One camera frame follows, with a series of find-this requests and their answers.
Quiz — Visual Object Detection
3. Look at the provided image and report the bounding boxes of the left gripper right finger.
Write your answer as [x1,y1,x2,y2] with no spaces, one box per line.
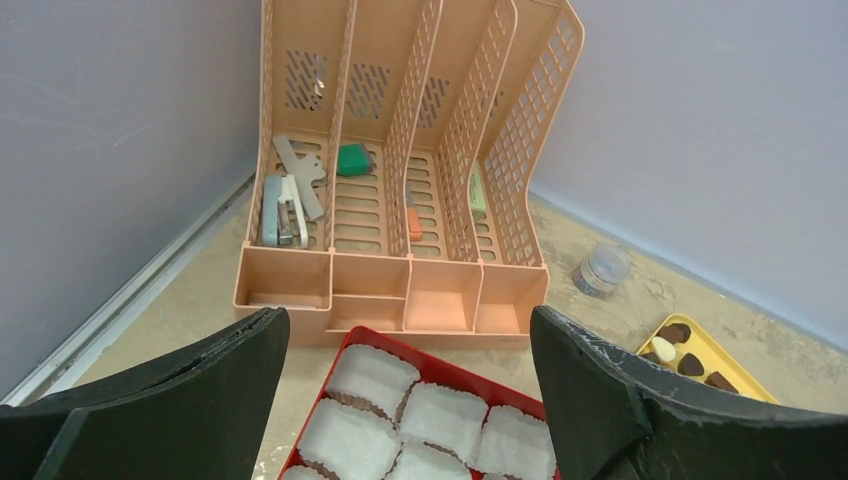
[530,306,847,479]

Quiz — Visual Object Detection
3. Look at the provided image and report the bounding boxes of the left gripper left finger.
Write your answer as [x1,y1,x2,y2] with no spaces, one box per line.
[1,308,290,479]

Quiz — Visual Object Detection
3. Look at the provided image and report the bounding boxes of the white chocolate piece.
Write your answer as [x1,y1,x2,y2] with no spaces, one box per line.
[650,336,677,364]

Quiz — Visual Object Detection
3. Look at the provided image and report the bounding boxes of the red chocolate box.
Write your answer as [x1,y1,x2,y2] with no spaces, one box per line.
[279,326,561,479]

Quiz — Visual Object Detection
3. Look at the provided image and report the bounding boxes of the yellow tray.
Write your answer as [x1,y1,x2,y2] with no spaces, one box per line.
[634,314,778,404]

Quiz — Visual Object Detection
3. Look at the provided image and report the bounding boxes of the small clear cup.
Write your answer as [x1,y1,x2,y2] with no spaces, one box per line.
[573,244,632,298]

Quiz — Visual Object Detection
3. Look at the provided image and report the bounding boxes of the silver stapler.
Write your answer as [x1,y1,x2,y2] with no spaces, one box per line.
[259,175,309,249]

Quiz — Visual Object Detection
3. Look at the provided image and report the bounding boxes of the pale green sticky notes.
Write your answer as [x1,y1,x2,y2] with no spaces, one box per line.
[469,162,488,222]

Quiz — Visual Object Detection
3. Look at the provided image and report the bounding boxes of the peach desk organizer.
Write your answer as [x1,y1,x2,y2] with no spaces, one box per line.
[233,1,585,349]

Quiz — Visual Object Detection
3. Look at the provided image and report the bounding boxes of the green eraser block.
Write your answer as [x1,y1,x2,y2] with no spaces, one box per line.
[336,143,375,177]

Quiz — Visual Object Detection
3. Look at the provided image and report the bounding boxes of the orange handled cutter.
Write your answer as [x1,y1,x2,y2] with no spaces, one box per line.
[405,191,423,242]

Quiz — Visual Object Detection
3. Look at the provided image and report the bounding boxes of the metal bracket plate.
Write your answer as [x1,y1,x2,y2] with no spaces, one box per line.
[272,134,326,221]

